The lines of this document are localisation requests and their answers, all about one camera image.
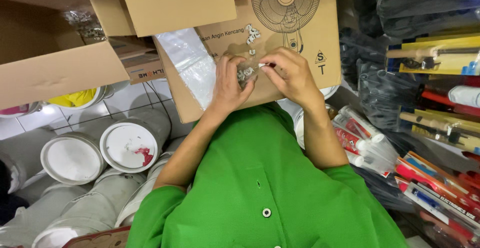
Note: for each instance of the small printed cardboard box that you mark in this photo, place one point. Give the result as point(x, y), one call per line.
point(144, 69)

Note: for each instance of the large brown cardboard box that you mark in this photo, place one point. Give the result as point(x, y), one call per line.
point(48, 71)

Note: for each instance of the brown cardboard piece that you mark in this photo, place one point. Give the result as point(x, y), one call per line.
point(101, 238)

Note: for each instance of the white bucket with pink contents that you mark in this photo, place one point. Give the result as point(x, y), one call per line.
point(17, 109)

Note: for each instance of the person's left hand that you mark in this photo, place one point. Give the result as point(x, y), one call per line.
point(227, 88)

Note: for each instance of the stack of clear plastic bags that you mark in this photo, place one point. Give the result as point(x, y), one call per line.
point(191, 67)

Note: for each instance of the heap of black plastic bags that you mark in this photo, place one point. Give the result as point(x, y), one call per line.
point(378, 90)

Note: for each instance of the flat brown cardboard box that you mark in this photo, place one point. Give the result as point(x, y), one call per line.
point(131, 47)

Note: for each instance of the heap of packaged hand tools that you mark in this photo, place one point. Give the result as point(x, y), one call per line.
point(446, 116)

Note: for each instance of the green button shirt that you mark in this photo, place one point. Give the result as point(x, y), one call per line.
point(255, 188)

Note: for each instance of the group of white paint buckets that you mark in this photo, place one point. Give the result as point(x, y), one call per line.
point(127, 144)

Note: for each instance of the cardboard box with fan print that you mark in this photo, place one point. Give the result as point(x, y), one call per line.
point(311, 22)

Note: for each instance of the yellow carded tool pack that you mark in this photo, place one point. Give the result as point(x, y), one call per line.
point(435, 58)

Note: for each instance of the white bucket with yellow contents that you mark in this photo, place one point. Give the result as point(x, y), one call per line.
point(75, 98)

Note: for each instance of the pile of packaged soldering irons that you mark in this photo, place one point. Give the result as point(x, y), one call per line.
point(438, 195)

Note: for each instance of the person's right hand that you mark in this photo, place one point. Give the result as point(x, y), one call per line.
point(298, 75)

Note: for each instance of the red and white sealant tube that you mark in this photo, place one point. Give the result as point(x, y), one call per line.
point(348, 133)
point(350, 154)
point(362, 122)

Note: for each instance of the dark bag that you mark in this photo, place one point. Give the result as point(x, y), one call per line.
point(9, 203)

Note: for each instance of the white bucket under fan box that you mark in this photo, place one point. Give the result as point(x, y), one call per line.
point(300, 126)

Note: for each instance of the open plain cardboard box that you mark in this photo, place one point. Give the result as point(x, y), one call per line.
point(180, 9)

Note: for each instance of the small clear bag of clips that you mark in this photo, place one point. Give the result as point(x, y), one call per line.
point(246, 73)

